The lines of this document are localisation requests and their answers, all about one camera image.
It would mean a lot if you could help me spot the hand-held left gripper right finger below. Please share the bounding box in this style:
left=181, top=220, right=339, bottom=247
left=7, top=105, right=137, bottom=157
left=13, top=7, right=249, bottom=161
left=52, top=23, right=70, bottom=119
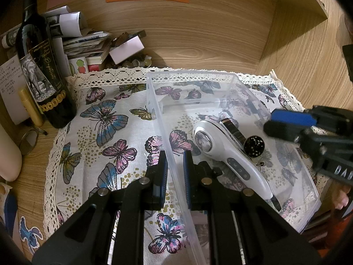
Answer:
left=183, top=150, right=322, bottom=265

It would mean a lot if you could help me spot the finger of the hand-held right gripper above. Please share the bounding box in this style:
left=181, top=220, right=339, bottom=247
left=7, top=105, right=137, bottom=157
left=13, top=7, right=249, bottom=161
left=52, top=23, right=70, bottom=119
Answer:
left=263, top=109, right=317, bottom=142

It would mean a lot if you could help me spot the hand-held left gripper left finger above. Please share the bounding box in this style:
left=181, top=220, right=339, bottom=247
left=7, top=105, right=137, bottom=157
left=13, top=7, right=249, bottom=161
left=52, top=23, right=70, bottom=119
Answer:
left=32, top=150, right=169, bottom=265

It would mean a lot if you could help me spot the white handheld facial massager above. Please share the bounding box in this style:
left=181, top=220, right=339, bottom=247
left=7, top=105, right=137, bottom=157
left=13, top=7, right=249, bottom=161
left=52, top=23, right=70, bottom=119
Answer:
left=193, top=120, right=276, bottom=202

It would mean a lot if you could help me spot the clear plastic storage box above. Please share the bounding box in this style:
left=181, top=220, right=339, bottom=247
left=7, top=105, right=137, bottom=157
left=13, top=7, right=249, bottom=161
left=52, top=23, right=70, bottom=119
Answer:
left=146, top=70, right=320, bottom=265

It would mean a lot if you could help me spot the person's right hand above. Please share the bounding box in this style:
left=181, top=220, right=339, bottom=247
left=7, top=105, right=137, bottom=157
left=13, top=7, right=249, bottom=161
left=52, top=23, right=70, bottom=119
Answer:
left=332, top=186, right=348, bottom=209

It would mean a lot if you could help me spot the butterfly print lace cloth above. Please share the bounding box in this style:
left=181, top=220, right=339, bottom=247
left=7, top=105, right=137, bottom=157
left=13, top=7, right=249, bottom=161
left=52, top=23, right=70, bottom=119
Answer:
left=44, top=67, right=331, bottom=265

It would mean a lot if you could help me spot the pile of small trinkets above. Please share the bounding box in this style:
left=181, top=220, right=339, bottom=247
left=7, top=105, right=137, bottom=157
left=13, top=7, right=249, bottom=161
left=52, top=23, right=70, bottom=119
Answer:
left=106, top=32, right=153, bottom=69

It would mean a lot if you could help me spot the small white paper box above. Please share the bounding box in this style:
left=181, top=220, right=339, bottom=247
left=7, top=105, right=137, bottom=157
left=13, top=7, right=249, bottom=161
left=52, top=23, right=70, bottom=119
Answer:
left=109, top=35, right=144, bottom=64

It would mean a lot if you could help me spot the small round mirror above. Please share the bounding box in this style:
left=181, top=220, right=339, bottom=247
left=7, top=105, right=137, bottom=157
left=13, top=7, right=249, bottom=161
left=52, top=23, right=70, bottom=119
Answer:
left=19, top=128, right=47, bottom=155

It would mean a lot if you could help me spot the stack of papers and books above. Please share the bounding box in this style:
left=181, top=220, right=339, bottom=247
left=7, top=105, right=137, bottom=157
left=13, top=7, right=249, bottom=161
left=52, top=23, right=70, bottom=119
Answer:
left=1, top=6, right=113, bottom=74

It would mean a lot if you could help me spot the blue cartoon sticker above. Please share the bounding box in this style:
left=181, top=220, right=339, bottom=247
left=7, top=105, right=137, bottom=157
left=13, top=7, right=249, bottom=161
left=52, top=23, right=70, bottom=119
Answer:
left=19, top=217, right=43, bottom=254

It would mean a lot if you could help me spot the yellow tube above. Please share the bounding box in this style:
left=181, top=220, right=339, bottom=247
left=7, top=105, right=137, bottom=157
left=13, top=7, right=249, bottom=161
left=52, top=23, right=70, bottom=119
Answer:
left=18, top=88, right=45, bottom=127

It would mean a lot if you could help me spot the cream cylinder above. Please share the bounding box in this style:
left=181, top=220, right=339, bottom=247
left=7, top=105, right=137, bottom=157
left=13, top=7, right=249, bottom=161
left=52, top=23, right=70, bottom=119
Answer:
left=0, top=121, right=23, bottom=183

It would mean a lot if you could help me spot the white handwritten paper note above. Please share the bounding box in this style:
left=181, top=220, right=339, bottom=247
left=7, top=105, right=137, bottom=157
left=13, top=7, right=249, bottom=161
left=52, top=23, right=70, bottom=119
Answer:
left=0, top=55, right=29, bottom=125

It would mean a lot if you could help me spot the dark wine bottle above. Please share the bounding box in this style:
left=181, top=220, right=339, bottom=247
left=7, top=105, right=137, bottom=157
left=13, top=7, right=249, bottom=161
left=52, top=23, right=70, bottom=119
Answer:
left=15, top=0, right=78, bottom=129

